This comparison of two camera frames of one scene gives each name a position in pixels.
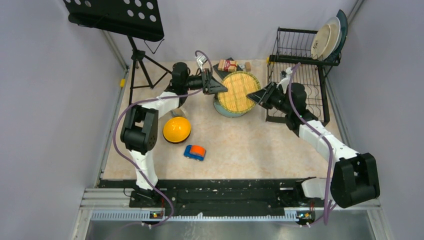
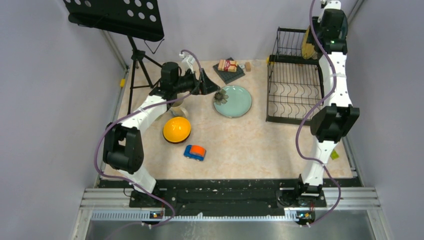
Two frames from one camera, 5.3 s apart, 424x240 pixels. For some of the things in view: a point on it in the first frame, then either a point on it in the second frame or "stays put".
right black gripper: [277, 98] -> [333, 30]
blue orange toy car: [195, 152] stays put
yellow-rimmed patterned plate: [239, 85] -> [308, 49]
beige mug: [178, 112] stays put
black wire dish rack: [291, 52] stays put
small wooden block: [248, 66] stays put
